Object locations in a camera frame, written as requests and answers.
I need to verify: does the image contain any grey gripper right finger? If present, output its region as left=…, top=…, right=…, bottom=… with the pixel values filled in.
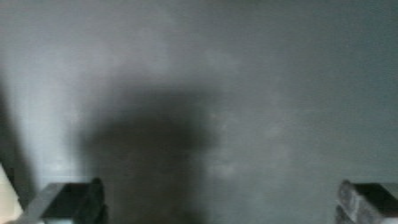
left=333, top=180, right=398, bottom=224

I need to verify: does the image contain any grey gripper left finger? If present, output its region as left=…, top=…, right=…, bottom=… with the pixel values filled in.
left=15, top=178, right=106, bottom=224

